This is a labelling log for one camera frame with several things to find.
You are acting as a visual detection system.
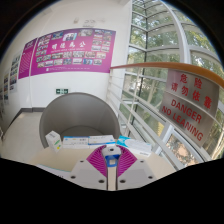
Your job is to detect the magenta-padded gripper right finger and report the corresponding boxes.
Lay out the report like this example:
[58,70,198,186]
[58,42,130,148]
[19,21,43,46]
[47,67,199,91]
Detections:
[116,145,158,192]

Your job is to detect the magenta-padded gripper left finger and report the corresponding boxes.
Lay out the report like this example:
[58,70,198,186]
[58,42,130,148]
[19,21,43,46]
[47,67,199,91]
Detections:
[67,145,110,192]

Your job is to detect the long white and blue box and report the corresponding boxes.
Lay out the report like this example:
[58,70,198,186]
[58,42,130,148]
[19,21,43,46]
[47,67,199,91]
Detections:
[116,135,154,158]

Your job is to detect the flat white box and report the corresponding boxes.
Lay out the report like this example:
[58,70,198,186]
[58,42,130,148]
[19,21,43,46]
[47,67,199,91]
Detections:
[87,134,117,148]
[61,135,91,150]

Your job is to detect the small upright white box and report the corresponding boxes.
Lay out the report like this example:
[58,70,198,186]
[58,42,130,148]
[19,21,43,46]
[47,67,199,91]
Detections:
[44,130,64,155]

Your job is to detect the grey round-backed chair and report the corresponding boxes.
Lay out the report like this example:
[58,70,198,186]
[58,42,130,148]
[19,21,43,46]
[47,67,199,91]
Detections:
[38,91,122,150]

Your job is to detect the green exit sign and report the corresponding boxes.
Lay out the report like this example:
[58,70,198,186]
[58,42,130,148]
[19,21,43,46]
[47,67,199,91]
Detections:
[55,87,70,95]

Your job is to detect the silver danger sign red lettering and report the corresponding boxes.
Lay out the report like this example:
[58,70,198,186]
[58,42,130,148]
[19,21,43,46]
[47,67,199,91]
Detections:
[158,68,221,148]

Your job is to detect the white railing with orange handrail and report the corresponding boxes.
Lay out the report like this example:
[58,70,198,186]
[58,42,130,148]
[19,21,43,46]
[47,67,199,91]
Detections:
[106,61,224,171]

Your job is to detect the white photo notice board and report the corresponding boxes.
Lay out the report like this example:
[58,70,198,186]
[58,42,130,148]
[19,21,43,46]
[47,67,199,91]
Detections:
[2,71,11,102]
[8,51,23,93]

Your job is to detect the large magenta photo poster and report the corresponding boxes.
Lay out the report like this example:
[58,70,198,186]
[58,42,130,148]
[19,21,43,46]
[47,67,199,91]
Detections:
[30,27,117,77]

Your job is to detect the narrow magenta text poster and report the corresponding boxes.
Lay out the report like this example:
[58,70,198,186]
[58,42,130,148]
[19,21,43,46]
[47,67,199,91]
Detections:
[17,37,38,80]

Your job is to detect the white-framed glass window wall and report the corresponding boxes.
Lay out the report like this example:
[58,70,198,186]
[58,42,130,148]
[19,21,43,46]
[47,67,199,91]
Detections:
[123,0,224,161]

